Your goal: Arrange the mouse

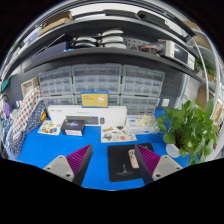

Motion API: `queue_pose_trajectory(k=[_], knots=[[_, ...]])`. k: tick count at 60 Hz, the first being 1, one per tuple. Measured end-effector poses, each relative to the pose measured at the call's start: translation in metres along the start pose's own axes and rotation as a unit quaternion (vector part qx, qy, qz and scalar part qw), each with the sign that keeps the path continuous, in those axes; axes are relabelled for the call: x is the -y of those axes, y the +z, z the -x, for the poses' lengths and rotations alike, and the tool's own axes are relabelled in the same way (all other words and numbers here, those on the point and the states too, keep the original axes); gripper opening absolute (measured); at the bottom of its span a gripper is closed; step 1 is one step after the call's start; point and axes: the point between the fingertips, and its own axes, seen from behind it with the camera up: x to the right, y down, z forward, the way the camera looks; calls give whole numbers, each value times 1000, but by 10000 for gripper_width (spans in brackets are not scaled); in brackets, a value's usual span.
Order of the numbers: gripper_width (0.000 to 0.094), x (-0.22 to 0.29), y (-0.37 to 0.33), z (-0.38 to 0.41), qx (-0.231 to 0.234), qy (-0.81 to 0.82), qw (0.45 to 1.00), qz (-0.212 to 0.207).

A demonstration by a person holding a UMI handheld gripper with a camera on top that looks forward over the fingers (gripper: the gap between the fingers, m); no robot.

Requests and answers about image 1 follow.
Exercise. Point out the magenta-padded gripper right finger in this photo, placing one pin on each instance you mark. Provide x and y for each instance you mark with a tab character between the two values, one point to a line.
165	166

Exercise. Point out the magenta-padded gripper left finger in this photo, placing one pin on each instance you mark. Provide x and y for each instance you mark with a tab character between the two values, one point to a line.
60	166

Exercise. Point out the black mouse pad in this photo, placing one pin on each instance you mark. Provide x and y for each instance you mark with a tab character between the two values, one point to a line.
118	163

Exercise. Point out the colourful sticker sheet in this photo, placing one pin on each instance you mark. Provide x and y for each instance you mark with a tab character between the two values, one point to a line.
116	135
49	127

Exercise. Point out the small black box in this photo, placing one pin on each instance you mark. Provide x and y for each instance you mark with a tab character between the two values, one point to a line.
72	127

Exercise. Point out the green plant in white pot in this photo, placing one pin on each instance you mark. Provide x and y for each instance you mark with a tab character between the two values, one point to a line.
186	130

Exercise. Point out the white crumpled plastic bag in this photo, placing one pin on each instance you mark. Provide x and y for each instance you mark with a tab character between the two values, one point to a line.
143	121

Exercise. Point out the white keyboard box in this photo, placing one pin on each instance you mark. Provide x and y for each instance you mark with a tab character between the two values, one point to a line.
60	113

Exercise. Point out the red blue checked cloth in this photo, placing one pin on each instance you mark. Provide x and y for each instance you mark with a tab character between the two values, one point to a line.
23	116

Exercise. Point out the yellow flat box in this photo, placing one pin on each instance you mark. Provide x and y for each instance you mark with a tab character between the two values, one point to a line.
94	99

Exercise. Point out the purple object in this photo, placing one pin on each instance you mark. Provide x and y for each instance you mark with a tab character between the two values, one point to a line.
6	110

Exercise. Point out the teal object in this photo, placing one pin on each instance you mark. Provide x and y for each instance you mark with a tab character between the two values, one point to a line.
4	85

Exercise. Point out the white metal shelf rack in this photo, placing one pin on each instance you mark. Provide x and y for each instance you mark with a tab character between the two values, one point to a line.
208	66

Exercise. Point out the white wall socket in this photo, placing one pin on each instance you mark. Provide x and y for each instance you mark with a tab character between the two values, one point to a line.
165	102

